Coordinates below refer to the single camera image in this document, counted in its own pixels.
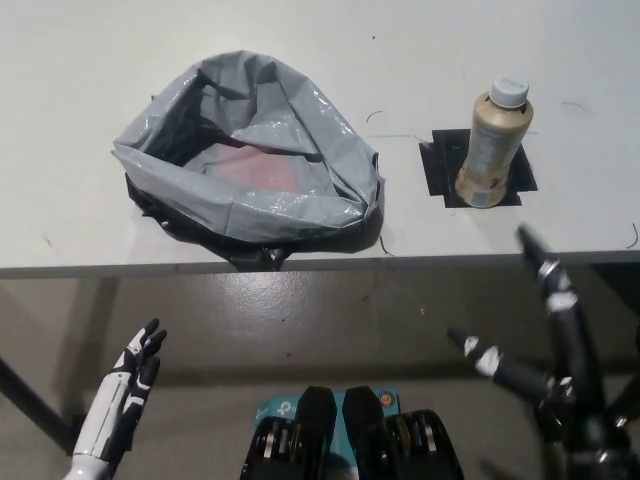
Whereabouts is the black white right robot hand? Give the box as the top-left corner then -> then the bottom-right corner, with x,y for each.
446,223 -> 632,480

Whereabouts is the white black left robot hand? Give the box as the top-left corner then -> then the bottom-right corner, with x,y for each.
71,317 -> 169,472

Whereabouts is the beige protein shake bottle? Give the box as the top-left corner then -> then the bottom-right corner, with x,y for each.
453,75 -> 534,210

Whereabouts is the grey plastic bag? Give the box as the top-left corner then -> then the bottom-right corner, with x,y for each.
110,48 -> 387,246

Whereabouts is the black slanted table leg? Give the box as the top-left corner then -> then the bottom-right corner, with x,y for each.
0,353 -> 85,455

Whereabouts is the black tape square marker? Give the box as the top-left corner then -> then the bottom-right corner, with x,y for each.
418,128 -> 539,209

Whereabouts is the black teal robot torso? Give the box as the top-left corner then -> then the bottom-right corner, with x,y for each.
241,385 -> 465,480

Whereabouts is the red flat item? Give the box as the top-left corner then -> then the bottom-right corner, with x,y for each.
208,141 -> 302,194

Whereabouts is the black table frame bar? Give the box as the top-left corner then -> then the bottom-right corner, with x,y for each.
588,261 -> 640,351

